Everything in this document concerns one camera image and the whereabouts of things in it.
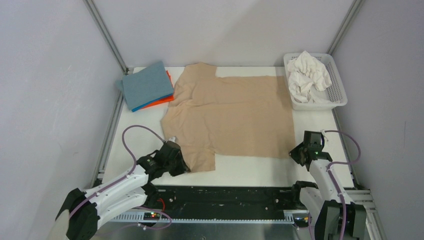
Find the white slotted cable duct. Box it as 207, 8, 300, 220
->
108, 211, 294, 224

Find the aluminium frame post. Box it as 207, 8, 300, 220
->
326, 0, 366, 55
83, 0, 129, 75

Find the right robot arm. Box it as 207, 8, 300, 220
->
289, 130, 367, 240

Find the beige t shirt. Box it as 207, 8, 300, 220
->
161, 62, 295, 173

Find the folded orange t shirt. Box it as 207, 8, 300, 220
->
133, 67, 174, 111

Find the folded bright blue t shirt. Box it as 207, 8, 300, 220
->
131, 94, 174, 112

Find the right aluminium frame post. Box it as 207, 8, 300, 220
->
326, 0, 366, 55

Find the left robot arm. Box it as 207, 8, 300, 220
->
49, 140, 189, 240

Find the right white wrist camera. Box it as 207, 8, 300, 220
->
320, 129, 329, 142

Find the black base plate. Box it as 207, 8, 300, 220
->
142, 185, 307, 220

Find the left aluminium frame post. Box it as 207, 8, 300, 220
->
83, 0, 129, 75

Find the folded grey-blue t shirt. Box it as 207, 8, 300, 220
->
115, 61, 174, 112

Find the crumpled white t shirt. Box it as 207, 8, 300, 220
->
286, 51, 332, 104

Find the white plastic basket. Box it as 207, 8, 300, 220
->
283, 52, 348, 111

